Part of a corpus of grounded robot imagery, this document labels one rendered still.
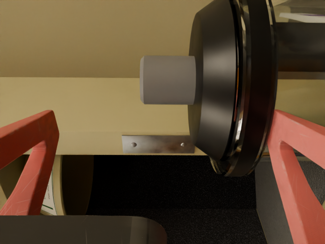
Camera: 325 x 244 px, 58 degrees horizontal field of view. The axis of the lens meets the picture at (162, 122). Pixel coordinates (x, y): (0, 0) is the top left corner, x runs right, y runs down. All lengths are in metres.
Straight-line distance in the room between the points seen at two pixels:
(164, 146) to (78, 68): 0.49
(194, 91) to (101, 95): 0.19
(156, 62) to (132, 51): 0.54
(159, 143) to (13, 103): 0.16
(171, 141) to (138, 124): 0.04
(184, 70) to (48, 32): 0.59
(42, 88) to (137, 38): 0.37
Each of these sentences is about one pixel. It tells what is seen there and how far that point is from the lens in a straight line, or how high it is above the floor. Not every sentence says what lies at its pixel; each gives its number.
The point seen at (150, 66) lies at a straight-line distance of 0.16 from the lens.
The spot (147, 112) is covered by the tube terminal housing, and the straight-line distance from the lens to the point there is 0.30.
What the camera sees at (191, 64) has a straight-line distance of 0.16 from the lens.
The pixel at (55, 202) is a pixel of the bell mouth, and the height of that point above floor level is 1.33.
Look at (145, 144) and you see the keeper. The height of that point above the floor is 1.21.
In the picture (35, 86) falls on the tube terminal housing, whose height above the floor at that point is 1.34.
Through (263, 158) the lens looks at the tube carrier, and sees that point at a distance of 0.16.
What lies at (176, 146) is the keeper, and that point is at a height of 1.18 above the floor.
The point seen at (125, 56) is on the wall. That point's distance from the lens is 0.71.
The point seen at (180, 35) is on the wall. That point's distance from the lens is 0.69.
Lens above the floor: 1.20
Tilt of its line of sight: 1 degrees down
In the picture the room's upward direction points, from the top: 90 degrees counter-clockwise
